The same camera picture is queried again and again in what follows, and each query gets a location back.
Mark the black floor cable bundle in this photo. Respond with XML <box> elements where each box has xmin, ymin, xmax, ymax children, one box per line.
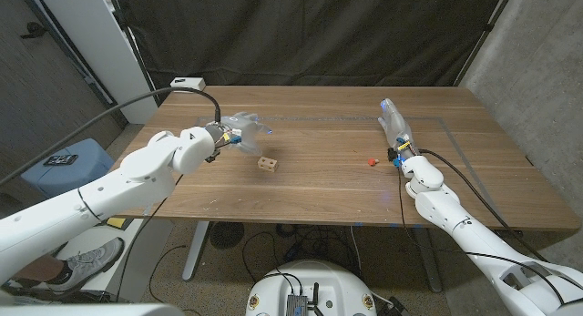
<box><xmin>240</xmin><ymin>222</ymin><xmax>365</xmax><ymax>285</ymax></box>

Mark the black door handle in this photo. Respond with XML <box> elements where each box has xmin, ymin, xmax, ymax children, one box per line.
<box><xmin>19</xmin><ymin>22</ymin><xmax>49</xmax><ymax>39</ymax></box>

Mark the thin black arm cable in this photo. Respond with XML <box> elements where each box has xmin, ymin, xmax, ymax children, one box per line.
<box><xmin>397</xmin><ymin>165</ymin><xmax>566</xmax><ymax>306</ymax></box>
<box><xmin>116</xmin><ymin>174</ymin><xmax>184</xmax><ymax>303</ymax></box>

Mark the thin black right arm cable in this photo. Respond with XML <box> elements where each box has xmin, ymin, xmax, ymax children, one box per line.
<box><xmin>397</xmin><ymin>165</ymin><xmax>566</xmax><ymax>306</ymax></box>

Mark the black curtain backdrop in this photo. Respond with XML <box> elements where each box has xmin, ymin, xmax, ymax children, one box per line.
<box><xmin>111</xmin><ymin>0</ymin><xmax>509</xmax><ymax>103</ymax></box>

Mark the black phone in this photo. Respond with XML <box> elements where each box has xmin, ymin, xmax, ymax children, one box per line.
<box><xmin>43</xmin><ymin>154</ymin><xmax>79</xmax><ymax>167</ymax></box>

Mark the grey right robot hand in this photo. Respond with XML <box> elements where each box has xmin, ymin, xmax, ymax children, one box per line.
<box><xmin>377</xmin><ymin>97</ymin><xmax>418</xmax><ymax>158</ymax></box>

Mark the white power strip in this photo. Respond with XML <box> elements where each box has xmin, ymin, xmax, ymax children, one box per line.
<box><xmin>169</xmin><ymin>76</ymin><xmax>207</xmax><ymax>93</ymax></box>

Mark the grey table leg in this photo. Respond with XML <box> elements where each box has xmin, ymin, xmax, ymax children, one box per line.
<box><xmin>412</xmin><ymin>227</ymin><xmax>444</xmax><ymax>293</ymax></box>

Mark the white pillar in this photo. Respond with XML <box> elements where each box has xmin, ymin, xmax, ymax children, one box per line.
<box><xmin>34</xmin><ymin>0</ymin><xmax>159</xmax><ymax>125</ymax></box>

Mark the yellow and black floor pad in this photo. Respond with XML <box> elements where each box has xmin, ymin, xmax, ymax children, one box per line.
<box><xmin>105</xmin><ymin>216</ymin><xmax>134</xmax><ymax>230</ymax></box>

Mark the wooden table panel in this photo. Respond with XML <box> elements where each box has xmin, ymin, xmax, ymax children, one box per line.
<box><xmin>195</xmin><ymin>115</ymin><xmax>509</xmax><ymax>229</ymax></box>

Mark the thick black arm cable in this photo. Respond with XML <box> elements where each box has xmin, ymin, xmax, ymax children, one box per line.
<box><xmin>0</xmin><ymin>87</ymin><xmax>223</xmax><ymax>188</ymax></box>
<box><xmin>418</xmin><ymin>148</ymin><xmax>547</xmax><ymax>262</ymax></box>

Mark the blue stool with phone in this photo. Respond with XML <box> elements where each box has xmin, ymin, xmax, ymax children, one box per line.
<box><xmin>20</xmin><ymin>138</ymin><xmax>115</xmax><ymax>210</ymax></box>

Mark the white table leg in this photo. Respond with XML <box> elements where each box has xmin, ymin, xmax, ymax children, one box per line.
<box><xmin>181</xmin><ymin>220</ymin><xmax>211</xmax><ymax>281</ymax></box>

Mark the person's bare leg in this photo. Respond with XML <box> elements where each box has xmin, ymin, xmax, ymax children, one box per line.
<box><xmin>13</xmin><ymin>254</ymin><xmax>65</xmax><ymax>283</ymax></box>

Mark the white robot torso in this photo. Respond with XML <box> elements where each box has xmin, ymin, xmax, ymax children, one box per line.
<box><xmin>245</xmin><ymin>260</ymin><xmax>378</xmax><ymax>316</ymax></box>

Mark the black backdrop frame pole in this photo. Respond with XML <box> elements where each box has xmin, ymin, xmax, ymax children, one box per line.
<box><xmin>107</xmin><ymin>0</ymin><xmax>160</xmax><ymax>107</ymax></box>
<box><xmin>455</xmin><ymin>0</ymin><xmax>518</xmax><ymax>87</ymax></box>

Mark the white floor platform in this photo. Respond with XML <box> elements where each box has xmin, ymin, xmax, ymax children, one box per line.
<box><xmin>58</xmin><ymin>215</ymin><xmax>174</xmax><ymax>303</ymax></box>

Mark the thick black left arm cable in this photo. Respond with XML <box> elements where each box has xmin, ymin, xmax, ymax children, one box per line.
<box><xmin>0</xmin><ymin>87</ymin><xmax>223</xmax><ymax>188</ymax></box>

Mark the black round floor fan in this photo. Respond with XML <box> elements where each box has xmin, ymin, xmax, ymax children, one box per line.
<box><xmin>209</xmin><ymin>221</ymin><xmax>245</xmax><ymax>250</ymax></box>

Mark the wooden block with holes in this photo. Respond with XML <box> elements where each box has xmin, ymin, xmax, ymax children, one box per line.
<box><xmin>257</xmin><ymin>156</ymin><xmax>280</xmax><ymax>173</ymax></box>

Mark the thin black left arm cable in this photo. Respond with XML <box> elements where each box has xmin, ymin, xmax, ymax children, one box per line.
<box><xmin>116</xmin><ymin>174</ymin><xmax>184</xmax><ymax>303</ymax></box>

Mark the grey sneaker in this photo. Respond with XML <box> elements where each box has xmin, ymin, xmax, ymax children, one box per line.
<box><xmin>45</xmin><ymin>237</ymin><xmax>126</xmax><ymax>293</ymax></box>

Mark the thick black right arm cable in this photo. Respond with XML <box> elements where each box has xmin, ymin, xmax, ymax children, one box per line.
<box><xmin>418</xmin><ymin>148</ymin><xmax>547</xmax><ymax>262</ymax></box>

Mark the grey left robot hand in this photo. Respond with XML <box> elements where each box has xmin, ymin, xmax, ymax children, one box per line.
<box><xmin>205</xmin><ymin>110</ymin><xmax>274</xmax><ymax>157</ymax></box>

